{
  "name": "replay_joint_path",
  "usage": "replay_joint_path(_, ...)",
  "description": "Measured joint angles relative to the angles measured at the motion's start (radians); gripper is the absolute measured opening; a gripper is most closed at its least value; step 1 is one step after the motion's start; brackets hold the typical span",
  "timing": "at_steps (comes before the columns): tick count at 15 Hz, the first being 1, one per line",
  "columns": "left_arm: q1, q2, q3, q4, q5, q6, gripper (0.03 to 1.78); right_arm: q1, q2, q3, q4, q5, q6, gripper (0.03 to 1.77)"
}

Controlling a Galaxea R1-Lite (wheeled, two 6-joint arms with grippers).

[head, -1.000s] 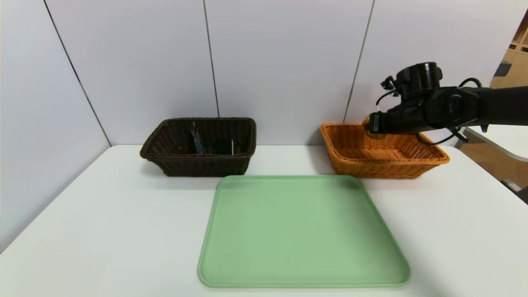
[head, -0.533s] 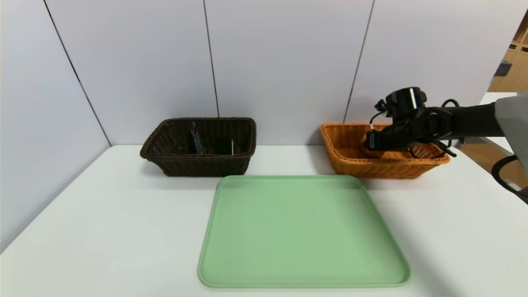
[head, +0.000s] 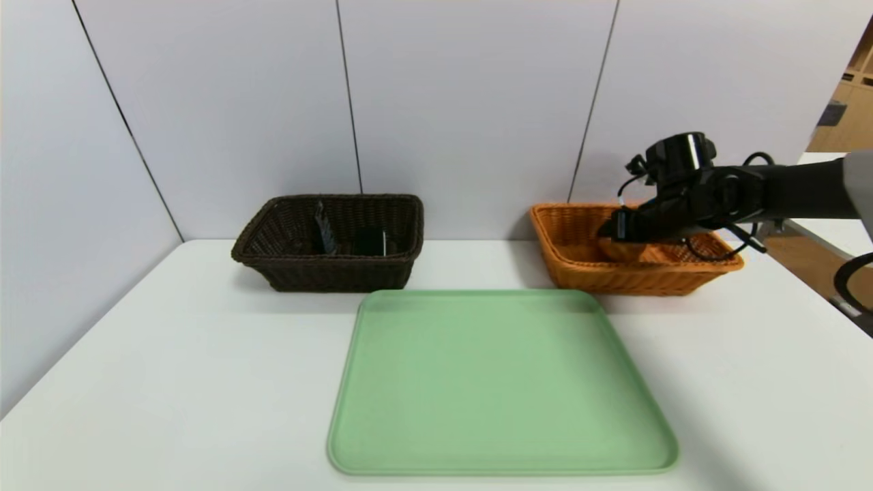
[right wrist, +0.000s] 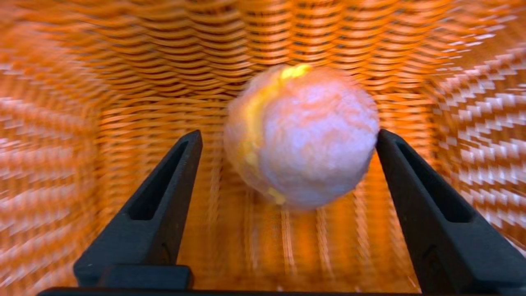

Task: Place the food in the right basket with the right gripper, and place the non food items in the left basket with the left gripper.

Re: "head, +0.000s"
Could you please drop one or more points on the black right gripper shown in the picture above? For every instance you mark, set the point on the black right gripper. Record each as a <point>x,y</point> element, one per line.
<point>619,224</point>

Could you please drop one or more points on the pink and yellow bread bun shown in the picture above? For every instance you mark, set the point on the pink and yellow bread bun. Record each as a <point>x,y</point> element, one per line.
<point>620,250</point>

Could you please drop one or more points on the black felt whiteboard eraser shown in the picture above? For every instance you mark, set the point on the black felt whiteboard eraser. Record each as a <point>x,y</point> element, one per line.
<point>372,243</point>

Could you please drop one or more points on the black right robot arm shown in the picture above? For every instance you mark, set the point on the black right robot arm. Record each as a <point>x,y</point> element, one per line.
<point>805,191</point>

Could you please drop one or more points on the orange wicker basket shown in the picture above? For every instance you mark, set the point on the orange wicker basket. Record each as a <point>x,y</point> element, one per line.
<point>614,279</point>

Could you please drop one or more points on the dark brown wicker basket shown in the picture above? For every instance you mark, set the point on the dark brown wicker basket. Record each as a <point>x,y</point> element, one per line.
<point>327,276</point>

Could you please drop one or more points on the light green plastic tray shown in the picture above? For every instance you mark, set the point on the light green plastic tray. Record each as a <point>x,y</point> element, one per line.
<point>491,389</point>

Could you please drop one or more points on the white side table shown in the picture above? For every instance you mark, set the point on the white side table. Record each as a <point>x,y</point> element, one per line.
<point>835,235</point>

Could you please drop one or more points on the grey side table foot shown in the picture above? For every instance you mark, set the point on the grey side table foot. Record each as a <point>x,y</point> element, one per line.
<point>849,308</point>

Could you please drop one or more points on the wooden shelf cabinet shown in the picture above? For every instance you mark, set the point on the wooden shelf cabinet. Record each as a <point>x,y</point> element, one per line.
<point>852,116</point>

